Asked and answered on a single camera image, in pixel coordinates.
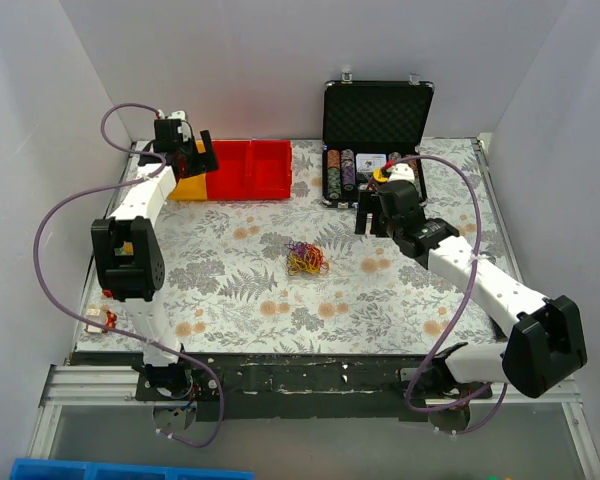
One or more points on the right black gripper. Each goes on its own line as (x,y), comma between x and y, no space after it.
(372,216)

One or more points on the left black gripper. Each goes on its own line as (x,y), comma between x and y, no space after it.
(198,157)

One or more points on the yellow plastic bin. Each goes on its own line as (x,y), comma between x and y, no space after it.
(190,187)

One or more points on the red double plastic bin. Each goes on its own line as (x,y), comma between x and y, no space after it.
(251,170)

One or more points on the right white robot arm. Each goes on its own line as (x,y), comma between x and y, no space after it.
(544,337)

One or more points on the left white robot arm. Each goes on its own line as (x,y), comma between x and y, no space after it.
(129,262)

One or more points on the yellow dealer button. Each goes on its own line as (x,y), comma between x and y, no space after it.
(381,175)

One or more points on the black poker chip case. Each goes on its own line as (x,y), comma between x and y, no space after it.
(364,125)

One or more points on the floral table mat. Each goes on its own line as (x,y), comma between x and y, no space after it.
(294,277)

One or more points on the small red white toy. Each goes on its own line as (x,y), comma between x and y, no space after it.
(102,317)

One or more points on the blue tray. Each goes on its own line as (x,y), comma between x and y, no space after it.
(25,469)

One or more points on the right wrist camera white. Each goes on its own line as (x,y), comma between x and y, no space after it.
(400,171)

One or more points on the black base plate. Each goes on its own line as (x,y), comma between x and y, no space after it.
(263,386)

